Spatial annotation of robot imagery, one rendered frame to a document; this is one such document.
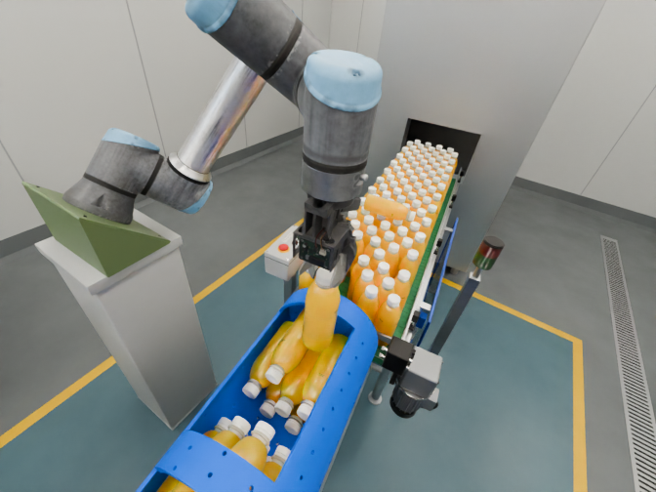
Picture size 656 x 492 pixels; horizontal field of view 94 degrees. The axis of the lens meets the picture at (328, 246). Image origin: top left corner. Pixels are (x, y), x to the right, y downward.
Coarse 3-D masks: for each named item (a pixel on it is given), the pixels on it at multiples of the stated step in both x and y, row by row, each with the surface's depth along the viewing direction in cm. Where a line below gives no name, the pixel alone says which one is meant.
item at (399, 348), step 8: (392, 336) 98; (392, 344) 96; (400, 344) 96; (408, 344) 96; (392, 352) 93; (400, 352) 93; (408, 352) 94; (384, 360) 97; (392, 360) 94; (400, 360) 93; (408, 360) 92; (392, 368) 97; (400, 368) 95; (408, 368) 96
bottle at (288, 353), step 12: (300, 312) 85; (300, 324) 80; (288, 336) 77; (300, 336) 77; (276, 348) 75; (288, 348) 74; (300, 348) 75; (276, 360) 73; (288, 360) 73; (300, 360) 75; (288, 372) 74
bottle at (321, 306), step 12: (312, 288) 61; (324, 288) 59; (336, 288) 61; (312, 300) 61; (324, 300) 60; (336, 300) 61; (312, 312) 62; (324, 312) 61; (336, 312) 64; (312, 324) 64; (324, 324) 64; (312, 336) 66; (324, 336) 66; (312, 348) 69; (324, 348) 70
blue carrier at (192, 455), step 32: (352, 320) 75; (256, 352) 80; (352, 352) 70; (224, 384) 68; (352, 384) 68; (224, 416) 72; (256, 416) 78; (320, 416) 59; (192, 448) 51; (224, 448) 50; (288, 448) 75; (320, 448) 57; (160, 480) 58; (192, 480) 47; (224, 480) 47; (256, 480) 48; (288, 480) 51; (320, 480) 57
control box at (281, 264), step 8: (288, 232) 119; (280, 240) 115; (288, 240) 115; (272, 248) 111; (272, 256) 108; (280, 256) 108; (288, 256) 108; (296, 256) 111; (272, 264) 110; (280, 264) 108; (288, 264) 107; (296, 264) 114; (272, 272) 113; (280, 272) 111; (288, 272) 110; (288, 280) 112
